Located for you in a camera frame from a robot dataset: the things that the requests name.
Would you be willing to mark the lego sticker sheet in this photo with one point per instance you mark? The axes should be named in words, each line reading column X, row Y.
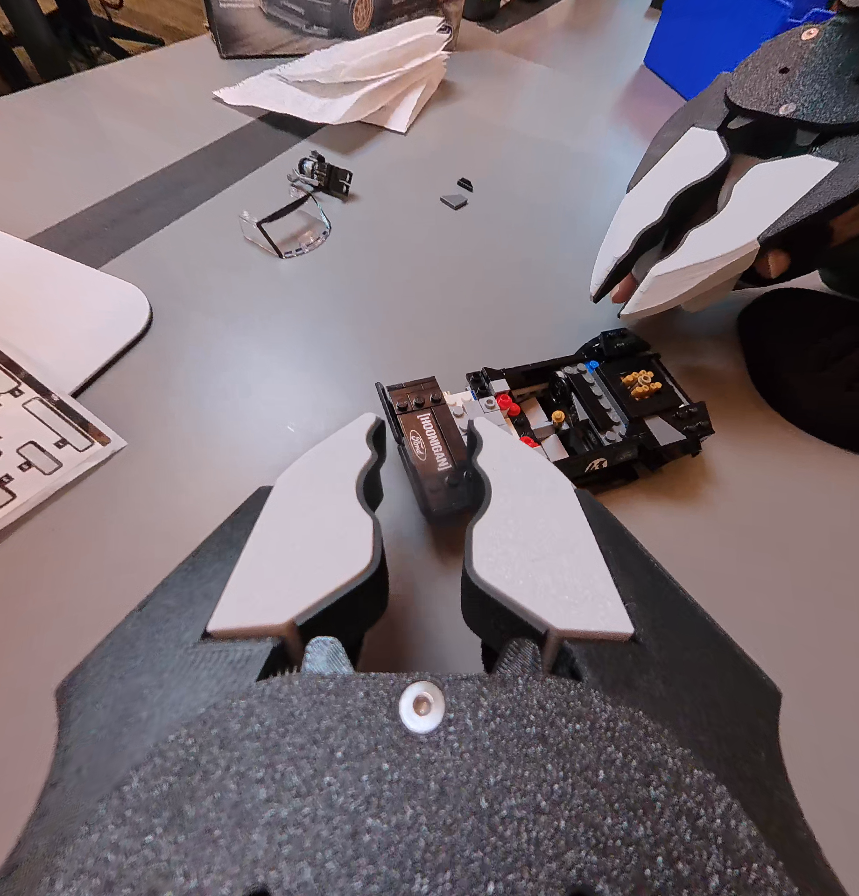
column 38, row 434

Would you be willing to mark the clear lego windshield piece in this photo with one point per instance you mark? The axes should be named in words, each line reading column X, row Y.
column 290, row 231

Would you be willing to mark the crumpled white paper bag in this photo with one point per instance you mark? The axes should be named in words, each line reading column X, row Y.
column 346, row 84

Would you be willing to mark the grey wedge lego piece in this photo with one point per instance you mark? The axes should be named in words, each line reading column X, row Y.
column 455, row 200

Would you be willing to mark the lego set box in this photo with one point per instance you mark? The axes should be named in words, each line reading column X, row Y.
column 304, row 21

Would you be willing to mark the blue plastic bin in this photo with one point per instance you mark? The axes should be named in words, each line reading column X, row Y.
column 724, row 42

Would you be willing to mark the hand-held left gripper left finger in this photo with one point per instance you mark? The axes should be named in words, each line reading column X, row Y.
column 304, row 546

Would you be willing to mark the lego car model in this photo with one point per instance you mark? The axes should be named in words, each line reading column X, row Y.
column 584, row 413

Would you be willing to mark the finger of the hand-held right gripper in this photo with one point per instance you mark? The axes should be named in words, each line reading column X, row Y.
column 738, row 224
column 668, row 196

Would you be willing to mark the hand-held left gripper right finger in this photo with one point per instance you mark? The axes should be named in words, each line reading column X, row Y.
column 549, row 553

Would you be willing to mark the black office chair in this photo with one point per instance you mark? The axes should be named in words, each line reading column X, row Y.
column 52, row 35

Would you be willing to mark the small black lego assembly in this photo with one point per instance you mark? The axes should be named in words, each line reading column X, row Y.
column 322, row 174

